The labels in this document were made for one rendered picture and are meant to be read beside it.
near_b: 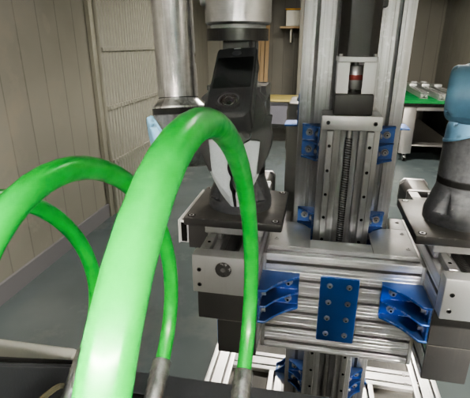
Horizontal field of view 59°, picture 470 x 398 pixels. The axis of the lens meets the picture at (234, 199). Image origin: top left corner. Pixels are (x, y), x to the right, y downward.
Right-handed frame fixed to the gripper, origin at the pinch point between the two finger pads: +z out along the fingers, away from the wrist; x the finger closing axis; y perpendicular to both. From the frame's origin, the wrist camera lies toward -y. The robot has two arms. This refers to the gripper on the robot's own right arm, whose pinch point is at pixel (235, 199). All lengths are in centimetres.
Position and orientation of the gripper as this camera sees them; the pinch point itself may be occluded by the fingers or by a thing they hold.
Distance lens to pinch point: 52.3
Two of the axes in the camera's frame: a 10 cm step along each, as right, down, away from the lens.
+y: 1.7, -3.5, 9.2
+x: -9.8, -0.6, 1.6
